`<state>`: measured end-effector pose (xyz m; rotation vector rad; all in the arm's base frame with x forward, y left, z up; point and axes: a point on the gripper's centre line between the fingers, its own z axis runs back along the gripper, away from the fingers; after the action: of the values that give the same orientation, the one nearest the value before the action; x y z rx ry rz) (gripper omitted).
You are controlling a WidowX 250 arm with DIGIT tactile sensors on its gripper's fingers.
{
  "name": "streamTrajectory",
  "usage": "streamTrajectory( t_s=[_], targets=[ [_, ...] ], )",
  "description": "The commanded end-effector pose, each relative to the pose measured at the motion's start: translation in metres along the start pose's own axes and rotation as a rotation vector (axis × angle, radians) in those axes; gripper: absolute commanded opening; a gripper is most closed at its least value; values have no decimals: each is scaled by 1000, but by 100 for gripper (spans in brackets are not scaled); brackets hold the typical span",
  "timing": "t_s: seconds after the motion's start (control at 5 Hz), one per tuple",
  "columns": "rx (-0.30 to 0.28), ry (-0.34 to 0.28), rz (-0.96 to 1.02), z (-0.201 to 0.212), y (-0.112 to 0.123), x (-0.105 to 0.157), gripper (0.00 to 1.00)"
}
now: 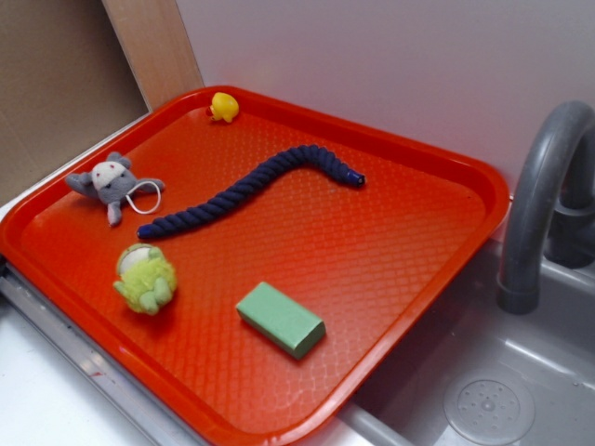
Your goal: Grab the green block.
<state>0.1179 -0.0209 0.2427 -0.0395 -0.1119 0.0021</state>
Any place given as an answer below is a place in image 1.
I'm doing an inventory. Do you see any green rectangular block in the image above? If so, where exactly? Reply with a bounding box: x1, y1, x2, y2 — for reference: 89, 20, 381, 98
235, 282, 326, 360

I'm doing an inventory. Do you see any red plastic tray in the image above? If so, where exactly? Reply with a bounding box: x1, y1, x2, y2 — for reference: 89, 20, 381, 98
1, 88, 509, 445

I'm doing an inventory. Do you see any yellow rubber duck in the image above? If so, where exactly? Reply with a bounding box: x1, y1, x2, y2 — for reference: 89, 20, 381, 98
205, 92, 239, 124

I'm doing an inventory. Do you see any green plush frog toy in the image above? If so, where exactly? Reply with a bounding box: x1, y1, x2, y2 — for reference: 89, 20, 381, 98
113, 243, 178, 316

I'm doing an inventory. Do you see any grey plush mouse toy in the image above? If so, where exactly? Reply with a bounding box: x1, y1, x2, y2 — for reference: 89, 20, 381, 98
65, 151, 165, 227

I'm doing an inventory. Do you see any grey plastic sink basin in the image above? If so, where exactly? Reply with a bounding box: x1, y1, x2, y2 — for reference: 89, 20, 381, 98
337, 239, 595, 446

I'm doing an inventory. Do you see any wooden board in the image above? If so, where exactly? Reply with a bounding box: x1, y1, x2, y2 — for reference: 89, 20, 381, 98
103, 0, 204, 111

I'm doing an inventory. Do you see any grey plastic faucet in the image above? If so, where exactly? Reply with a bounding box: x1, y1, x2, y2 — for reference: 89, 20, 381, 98
497, 100, 594, 314

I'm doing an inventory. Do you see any dark blue twisted rope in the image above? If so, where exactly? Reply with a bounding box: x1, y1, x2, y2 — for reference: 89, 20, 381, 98
136, 144, 366, 241

